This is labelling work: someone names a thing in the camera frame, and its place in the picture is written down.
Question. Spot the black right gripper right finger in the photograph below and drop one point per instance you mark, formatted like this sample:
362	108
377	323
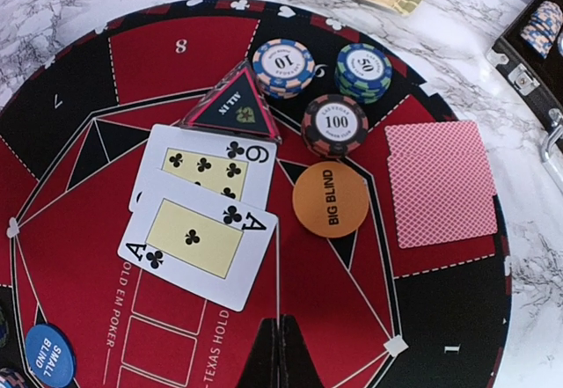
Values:
296	366

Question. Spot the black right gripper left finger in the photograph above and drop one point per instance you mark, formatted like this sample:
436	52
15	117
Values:
261	367

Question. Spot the ace of clubs card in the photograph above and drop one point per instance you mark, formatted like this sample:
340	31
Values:
199	240

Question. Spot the orange big blind button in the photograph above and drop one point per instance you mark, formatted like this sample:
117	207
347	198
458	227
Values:
330	199

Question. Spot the six of clubs card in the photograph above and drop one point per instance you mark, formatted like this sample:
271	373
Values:
237	167

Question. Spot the blue small blind button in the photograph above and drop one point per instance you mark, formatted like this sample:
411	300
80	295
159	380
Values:
50	355

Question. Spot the dealt red card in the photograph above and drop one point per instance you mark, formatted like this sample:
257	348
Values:
442	138
441	198

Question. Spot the blue orange chip stack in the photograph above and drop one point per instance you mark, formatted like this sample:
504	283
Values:
10	378
283	68

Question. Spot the black triangular all-in marker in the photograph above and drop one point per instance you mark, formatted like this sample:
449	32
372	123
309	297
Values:
235	105

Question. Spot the green blue chip stack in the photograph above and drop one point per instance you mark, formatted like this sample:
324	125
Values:
363	72
4	328

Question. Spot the round red black poker mat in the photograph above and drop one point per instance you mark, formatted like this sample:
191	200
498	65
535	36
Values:
371	314

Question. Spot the black poker chip case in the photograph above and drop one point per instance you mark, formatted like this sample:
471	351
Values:
537	80

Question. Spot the blue white chips in case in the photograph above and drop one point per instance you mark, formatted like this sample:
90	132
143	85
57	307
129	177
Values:
543	27

